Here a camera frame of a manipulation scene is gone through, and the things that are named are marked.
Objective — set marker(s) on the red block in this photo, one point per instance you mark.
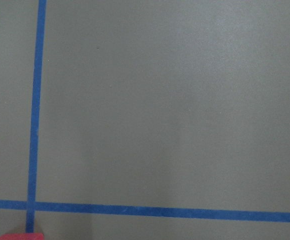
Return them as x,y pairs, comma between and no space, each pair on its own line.
22,236

